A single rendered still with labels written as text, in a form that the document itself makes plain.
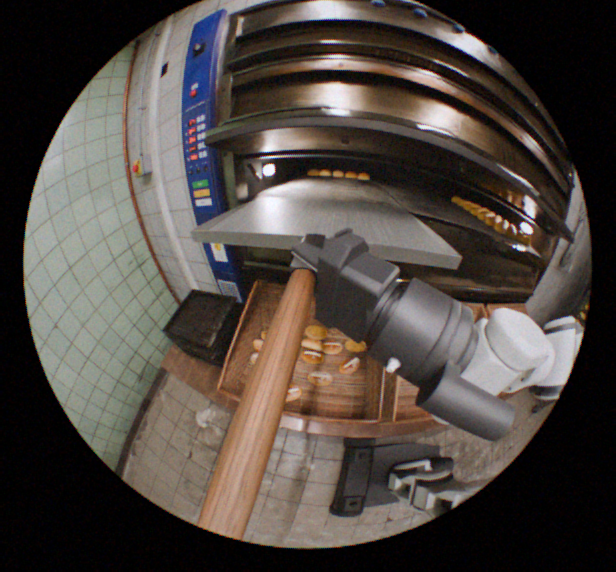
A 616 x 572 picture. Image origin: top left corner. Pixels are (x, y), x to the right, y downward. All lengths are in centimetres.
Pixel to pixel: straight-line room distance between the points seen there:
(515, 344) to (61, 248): 142
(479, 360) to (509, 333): 3
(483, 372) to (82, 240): 140
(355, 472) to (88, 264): 186
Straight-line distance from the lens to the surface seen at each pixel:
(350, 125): 39
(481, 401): 15
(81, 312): 135
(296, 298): 16
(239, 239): 32
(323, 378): 71
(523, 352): 17
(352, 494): 126
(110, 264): 132
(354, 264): 15
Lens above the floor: 133
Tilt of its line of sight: 35 degrees down
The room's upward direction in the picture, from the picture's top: straight up
